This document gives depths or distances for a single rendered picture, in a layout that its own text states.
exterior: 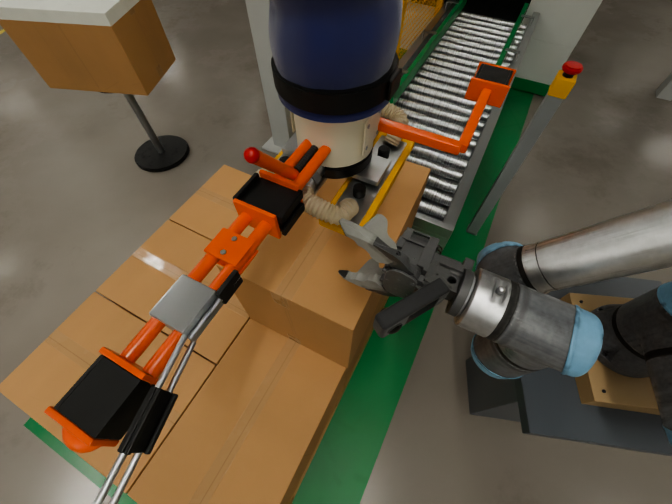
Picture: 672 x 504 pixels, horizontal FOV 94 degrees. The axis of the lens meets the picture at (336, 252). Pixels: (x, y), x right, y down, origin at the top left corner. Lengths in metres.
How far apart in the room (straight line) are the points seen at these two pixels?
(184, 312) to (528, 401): 0.87
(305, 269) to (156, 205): 1.81
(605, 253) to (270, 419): 0.96
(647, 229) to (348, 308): 0.54
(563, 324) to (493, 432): 1.36
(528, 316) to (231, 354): 0.96
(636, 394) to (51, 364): 1.74
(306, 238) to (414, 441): 1.14
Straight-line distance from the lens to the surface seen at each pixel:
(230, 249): 0.51
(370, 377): 1.70
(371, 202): 0.71
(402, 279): 0.46
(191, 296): 0.49
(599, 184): 3.00
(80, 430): 0.49
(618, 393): 1.11
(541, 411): 1.06
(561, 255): 0.60
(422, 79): 2.36
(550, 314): 0.49
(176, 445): 1.22
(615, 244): 0.58
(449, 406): 1.76
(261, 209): 0.53
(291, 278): 0.82
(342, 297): 0.79
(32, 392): 1.50
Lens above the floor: 1.66
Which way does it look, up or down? 58 degrees down
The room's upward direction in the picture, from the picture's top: straight up
